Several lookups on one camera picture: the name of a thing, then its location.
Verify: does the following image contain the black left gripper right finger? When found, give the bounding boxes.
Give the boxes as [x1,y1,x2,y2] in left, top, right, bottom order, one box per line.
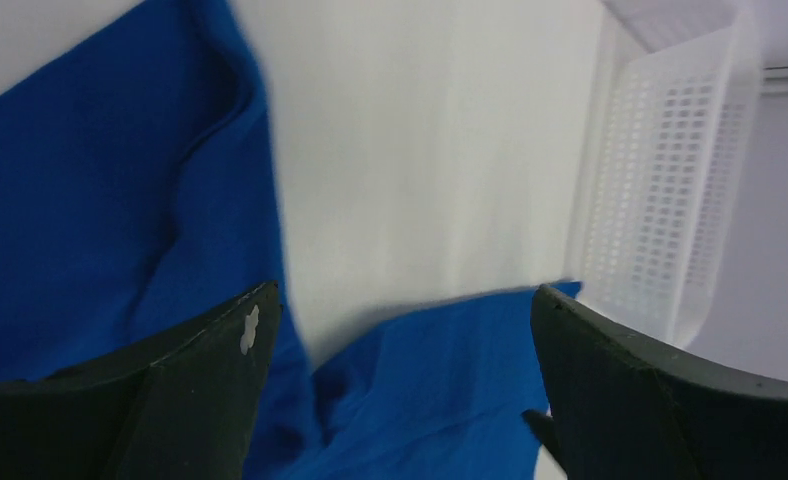
[523,286,788,479]

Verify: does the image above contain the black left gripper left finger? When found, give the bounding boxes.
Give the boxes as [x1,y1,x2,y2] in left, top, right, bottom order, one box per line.
[0,282,282,479]

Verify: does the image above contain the blue t shirt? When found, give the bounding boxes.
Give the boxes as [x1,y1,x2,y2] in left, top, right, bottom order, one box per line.
[0,1,581,479]

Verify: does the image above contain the white plastic basket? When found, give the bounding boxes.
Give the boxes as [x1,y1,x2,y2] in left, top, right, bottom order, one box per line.
[565,1,763,348]

